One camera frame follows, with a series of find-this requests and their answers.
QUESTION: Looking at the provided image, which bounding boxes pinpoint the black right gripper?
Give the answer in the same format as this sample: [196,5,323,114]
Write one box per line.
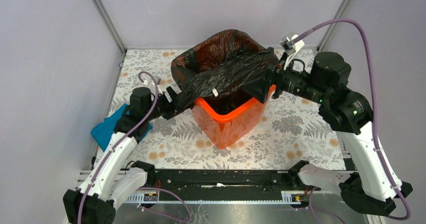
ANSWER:
[240,50,326,102]

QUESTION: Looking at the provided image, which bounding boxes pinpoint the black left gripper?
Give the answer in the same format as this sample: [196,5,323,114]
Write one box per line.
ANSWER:
[144,86,193,121]

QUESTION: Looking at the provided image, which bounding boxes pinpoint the black plastic trash bag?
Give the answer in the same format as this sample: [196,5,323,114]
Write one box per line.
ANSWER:
[171,29,279,115]

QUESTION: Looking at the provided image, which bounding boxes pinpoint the orange plastic trash bin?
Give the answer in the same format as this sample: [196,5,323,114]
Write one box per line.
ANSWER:
[192,98,266,149]

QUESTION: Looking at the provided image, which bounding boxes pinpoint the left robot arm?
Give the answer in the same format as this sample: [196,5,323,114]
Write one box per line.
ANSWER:
[63,87,177,223]

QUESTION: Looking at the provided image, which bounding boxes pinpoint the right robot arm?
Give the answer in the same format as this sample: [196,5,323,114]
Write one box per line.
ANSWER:
[273,52,413,217]

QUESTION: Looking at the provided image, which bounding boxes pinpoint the floral patterned table mat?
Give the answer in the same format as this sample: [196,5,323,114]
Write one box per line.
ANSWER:
[107,49,346,170]

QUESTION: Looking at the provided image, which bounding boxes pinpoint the blue folded cloth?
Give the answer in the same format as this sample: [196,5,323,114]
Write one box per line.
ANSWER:
[90,104,153,151]

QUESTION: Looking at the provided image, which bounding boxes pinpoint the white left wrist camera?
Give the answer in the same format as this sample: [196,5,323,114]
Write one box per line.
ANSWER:
[143,74,163,95]

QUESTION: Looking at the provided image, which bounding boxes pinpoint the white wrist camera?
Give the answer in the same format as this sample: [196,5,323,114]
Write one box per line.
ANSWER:
[143,74,163,95]
[280,33,305,70]

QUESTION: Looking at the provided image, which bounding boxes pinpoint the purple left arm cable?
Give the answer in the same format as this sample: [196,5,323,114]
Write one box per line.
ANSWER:
[77,71,193,224]

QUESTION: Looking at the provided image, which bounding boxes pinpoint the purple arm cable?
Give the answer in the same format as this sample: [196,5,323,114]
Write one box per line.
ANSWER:
[77,71,193,224]
[289,19,411,221]

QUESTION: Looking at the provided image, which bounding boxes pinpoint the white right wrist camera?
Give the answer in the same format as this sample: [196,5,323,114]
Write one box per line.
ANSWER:
[280,33,305,70]

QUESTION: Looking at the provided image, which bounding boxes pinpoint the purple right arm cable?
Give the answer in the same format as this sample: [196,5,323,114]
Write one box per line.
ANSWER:
[289,19,411,221]

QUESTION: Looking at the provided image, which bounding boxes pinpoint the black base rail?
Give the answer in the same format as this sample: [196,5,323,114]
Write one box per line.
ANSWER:
[144,169,314,204]

